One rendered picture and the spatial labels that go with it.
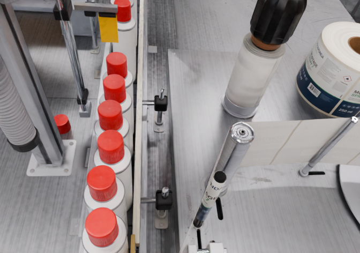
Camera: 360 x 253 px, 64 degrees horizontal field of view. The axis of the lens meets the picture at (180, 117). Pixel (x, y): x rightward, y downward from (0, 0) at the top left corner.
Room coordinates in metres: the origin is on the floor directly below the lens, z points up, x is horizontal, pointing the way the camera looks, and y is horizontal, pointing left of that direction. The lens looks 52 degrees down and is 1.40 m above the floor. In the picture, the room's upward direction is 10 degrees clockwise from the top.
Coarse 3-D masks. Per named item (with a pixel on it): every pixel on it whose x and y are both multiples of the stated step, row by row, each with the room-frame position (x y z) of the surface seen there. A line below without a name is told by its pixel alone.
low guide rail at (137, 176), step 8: (136, 112) 0.38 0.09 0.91; (136, 120) 0.36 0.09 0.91; (136, 128) 0.34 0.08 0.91; (136, 136) 0.32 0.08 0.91; (136, 144) 0.30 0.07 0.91; (136, 152) 0.28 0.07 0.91; (136, 160) 0.27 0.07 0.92; (136, 168) 0.25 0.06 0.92; (136, 176) 0.23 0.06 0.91; (136, 184) 0.22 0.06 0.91; (136, 192) 0.20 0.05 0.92; (136, 200) 0.19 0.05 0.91; (136, 208) 0.18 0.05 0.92; (136, 216) 0.16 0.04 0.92; (136, 224) 0.15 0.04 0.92; (136, 232) 0.14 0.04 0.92; (136, 240) 0.13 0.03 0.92
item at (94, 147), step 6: (108, 42) 0.53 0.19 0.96; (108, 48) 0.51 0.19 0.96; (102, 66) 0.45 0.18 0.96; (102, 72) 0.43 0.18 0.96; (102, 84) 0.40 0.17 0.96; (102, 90) 0.38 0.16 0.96; (96, 108) 0.34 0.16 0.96; (96, 114) 0.32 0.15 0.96; (96, 120) 0.31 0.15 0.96; (96, 144) 0.26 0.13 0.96; (90, 156) 0.23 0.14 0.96; (90, 162) 0.22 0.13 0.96; (90, 168) 0.21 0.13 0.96; (84, 204) 0.15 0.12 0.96; (84, 210) 0.14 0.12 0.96; (84, 216) 0.13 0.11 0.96; (84, 222) 0.13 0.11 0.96; (78, 234) 0.11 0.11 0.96
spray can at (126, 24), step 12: (120, 0) 0.51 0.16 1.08; (120, 12) 0.49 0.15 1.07; (120, 24) 0.49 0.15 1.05; (132, 24) 0.50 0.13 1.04; (120, 36) 0.48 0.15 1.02; (132, 36) 0.50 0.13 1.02; (120, 48) 0.48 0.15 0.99; (132, 48) 0.50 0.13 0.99; (132, 60) 0.49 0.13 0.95; (132, 72) 0.49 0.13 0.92
